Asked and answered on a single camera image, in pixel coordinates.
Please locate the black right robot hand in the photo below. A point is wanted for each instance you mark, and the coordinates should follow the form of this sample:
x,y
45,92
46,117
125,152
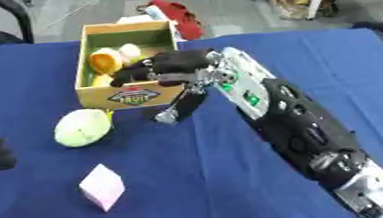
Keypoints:
x,y
176,64

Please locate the silver and black right robot arm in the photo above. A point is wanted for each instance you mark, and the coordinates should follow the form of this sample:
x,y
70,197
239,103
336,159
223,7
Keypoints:
x,y
295,117

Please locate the tan cardboard box green inside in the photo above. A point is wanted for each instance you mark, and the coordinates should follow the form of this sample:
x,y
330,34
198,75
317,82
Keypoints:
x,y
131,86

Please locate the red bag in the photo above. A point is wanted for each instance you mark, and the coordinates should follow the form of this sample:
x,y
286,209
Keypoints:
x,y
180,18

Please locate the cream round toy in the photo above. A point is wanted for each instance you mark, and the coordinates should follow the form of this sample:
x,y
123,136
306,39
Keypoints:
x,y
130,52

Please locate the orange toy fruit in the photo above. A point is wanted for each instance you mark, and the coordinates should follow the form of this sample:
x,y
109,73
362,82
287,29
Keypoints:
x,y
104,60

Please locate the yellow toy fruit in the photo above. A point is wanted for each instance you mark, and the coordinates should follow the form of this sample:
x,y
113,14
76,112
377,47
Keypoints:
x,y
102,80

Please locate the pale green round toy fruit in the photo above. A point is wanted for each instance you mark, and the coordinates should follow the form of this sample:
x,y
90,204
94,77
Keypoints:
x,y
82,127

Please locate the pink cube block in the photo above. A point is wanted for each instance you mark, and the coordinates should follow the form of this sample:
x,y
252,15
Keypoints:
x,y
102,187

